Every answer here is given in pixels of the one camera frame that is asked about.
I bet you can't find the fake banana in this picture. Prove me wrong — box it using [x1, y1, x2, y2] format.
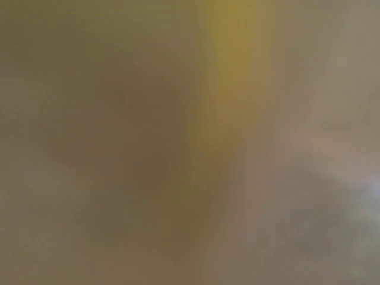
[191, 1, 270, 183]

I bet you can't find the pink plastic bag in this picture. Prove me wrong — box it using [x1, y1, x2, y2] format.
[1, 1, 379, 284]

